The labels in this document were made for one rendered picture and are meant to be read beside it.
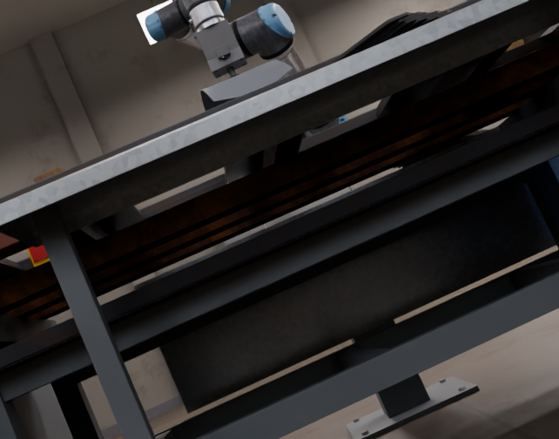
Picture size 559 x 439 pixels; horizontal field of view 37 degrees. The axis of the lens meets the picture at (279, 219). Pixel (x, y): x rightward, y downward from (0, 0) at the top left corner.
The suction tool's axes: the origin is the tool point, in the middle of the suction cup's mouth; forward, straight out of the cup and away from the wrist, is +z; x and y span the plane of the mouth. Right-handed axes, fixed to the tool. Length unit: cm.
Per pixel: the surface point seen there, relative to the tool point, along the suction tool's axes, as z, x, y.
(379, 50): 23, -67, 23
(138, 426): 60, -63, -36
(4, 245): 21, -44, -51
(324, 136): 14.6, 29.3, 15.3
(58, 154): -256, 858, -255
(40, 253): 15, 11, -63
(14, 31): -411, 812, -234
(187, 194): 14.4, 24.4, -24.4
